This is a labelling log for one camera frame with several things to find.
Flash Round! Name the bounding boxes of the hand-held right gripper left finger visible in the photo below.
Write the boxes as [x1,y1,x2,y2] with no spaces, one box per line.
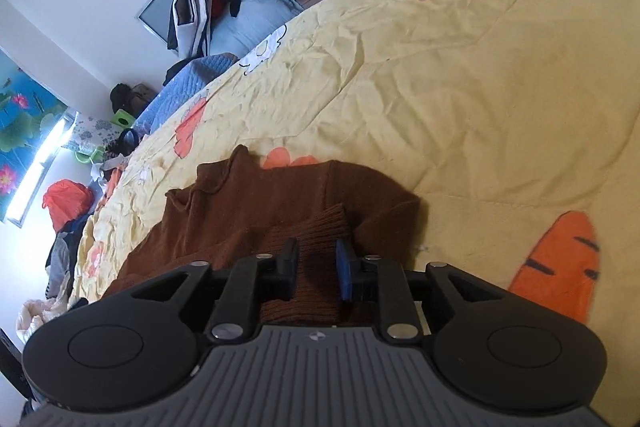
[131,237,301,345]

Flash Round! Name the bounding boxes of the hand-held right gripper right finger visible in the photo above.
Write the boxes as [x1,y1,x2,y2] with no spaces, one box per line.
[336,238,506,344]

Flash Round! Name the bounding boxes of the brown towel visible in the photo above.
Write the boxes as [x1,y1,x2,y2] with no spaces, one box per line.
[102,144,423,328]

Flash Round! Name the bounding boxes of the heap of dark clothes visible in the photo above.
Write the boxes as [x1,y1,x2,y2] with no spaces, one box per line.
[44,213,93,300]

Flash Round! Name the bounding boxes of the yellow carrot print bedspread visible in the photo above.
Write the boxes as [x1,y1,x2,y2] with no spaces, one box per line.
[67,0,640,328]

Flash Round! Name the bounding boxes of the blue quilted blanket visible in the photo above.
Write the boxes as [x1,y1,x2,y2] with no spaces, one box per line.
[134,53,239,134]

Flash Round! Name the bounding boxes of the orange plastic bag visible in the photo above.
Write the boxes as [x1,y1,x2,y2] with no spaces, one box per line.
[42,179,96,233]

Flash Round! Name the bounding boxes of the black bag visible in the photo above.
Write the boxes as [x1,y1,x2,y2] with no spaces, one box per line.
[110,82,153,118]

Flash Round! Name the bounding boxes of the pale blue bedding bundle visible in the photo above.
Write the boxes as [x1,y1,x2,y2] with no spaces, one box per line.
[210,0,303,58]

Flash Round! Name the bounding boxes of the white crumpled cloth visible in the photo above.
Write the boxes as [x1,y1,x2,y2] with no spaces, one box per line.
[16,298,68,344]

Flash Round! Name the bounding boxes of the metal framed grey panel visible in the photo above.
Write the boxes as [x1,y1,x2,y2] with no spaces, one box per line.
[137,0,174,46]

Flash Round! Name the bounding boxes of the lotus print curtain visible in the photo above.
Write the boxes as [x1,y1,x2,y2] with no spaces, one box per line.
[0,49,69,223]

